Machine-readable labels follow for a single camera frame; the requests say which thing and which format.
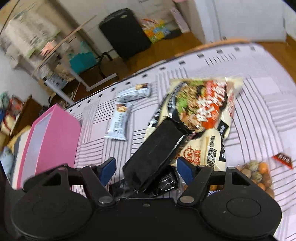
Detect pink storage box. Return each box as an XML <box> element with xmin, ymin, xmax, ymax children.
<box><xmin>11</xmin><ymin>104</ymin><xmax>81</xmax><ymax>190</ymax></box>

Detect instant noodle bag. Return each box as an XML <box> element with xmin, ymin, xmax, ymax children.
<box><xmin>145</xmin><ymin>77</ymin><xmax>243</xmax><ymax>171</ymax></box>

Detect black snack packet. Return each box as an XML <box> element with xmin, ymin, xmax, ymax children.
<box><xmin>109</xmin><ymin>118</ymin><xmax>193</xmax><ymax>198</ymax></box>

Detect colourful gift bag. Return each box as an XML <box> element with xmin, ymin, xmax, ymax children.
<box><xmin>140</xmin><ymin>19</ymin><xmax>171</xmax><ymax>44</ymax></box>

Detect bag of coated peanuts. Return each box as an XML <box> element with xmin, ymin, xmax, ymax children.
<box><xmin>182</xmin><ymin>152</ymin><xmax>294</xmax><ymax>200</ymax></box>

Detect striped white bed sheet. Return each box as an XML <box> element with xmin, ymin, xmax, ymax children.
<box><xmin>68</xmin><ymin>44</ymin><xmax>295</xmax><ymax>240</ymax></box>

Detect teal shopping bag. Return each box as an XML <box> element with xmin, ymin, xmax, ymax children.
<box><xmin>68</xmin><ymin>41</ymin><xmax>97</xmax><ymax>74</ymax></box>

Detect white metal clothes rack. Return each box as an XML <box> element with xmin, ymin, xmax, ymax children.
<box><xmin>14</xmin><ymin>14</ymin><xmax>118</xmax><ymax>105</ymax></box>

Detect white snack bar wrapper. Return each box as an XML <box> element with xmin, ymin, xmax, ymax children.
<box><xmin>104</xmin><ymin>102</ymin><xmax>133</xmax><ymax>141</ymax></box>

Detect black suitcase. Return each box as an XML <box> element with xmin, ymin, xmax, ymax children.
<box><xmin>99</xmin><ymin>8</ymin><xmax>152</xmax><ymax>60</ymax></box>

